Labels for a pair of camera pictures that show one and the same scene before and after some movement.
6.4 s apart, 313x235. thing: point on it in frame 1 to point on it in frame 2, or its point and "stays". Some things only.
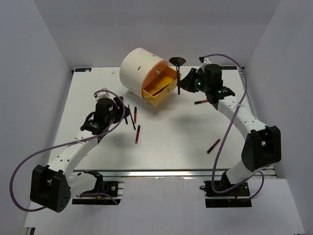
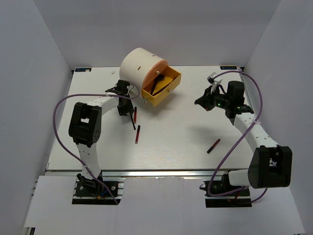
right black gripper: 187,83 to 202,101
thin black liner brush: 130,114 stays
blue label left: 83,69 stays
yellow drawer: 161,86 stays
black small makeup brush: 161,89 stays
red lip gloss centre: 135,114 stays
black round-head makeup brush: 126,113 to 159,78
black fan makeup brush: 177,61 to 159,78
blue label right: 228,67 stays
